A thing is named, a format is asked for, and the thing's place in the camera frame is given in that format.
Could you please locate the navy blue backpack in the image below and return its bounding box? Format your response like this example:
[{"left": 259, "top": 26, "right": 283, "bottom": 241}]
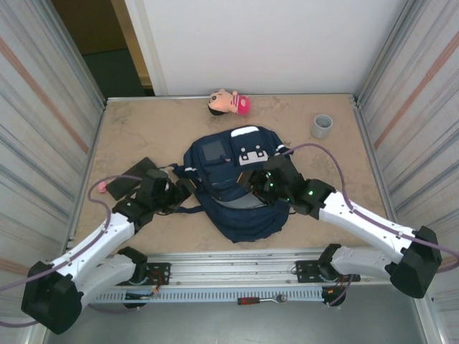
[{"left": 157, "top": 125, "right": 298, "bottom": 244}]

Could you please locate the black case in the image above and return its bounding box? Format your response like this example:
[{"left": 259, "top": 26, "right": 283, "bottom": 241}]
[{"left": 106, "top": 156, "right": 160, "bottom": 201}]

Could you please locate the grey cup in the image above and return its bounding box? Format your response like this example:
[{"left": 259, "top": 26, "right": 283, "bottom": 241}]
[{"left": 310, "top": 114, "right": 334, "bottom": 140}]

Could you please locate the pink plush doll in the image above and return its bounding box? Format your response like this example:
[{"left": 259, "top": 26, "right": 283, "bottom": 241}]
[{"left": 207, "top": 88, "right": 252, "bottom": 118}]

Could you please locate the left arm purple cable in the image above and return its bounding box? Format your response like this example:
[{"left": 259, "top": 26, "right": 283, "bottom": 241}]
[{"left": 0, "top": 173, "right": 144, "bottom": 329}]

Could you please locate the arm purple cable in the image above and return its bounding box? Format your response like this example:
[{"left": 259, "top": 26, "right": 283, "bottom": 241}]
[
  {"left": 0, "top": 173, "right": 144, "bottom": 329},
  {"left": 278, "top": 142, "right": 459, "bottom": 309}
]

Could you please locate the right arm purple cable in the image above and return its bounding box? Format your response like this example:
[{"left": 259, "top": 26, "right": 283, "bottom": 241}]
[{"left": 278, "top": 142, "right": 459, "bottom": 309}]

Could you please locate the aluminium rail frame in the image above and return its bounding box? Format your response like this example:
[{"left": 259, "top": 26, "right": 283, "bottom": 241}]
[{"left": 37, "top": 250, "right": 430, "bottom": 290}]

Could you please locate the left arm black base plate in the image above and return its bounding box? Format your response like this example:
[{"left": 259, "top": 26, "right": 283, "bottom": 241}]
[{"left": 121, "top": 262, "right": 172, "bottom": 287}]

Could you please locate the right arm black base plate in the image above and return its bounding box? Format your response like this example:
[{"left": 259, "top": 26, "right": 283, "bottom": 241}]
[{"left": 295, "top": 258, "right": 361, "bottom": 284}]

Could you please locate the white slotted cable duct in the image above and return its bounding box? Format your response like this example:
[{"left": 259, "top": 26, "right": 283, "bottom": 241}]
[{"left": 80, "top": 288, "right": 323, "bottom": 304}]

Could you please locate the red black wire harness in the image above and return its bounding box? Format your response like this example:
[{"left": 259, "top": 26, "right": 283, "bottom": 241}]
[
  {"left": 148, "top": 270, "right": 170, "bottom": 299},
  {"left": 322, "top": 275, "right": 351, "bottom": 305}
]

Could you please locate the red handled ratchet wrench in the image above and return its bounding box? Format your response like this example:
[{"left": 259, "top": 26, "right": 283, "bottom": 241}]
[{"left": 237, "top": 293, "right": 288, "bottom": 306}]

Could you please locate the white door frame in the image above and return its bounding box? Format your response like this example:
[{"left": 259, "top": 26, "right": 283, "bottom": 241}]
[{"left": 123, "top": 0, "right": 169, "bottom": 97}]

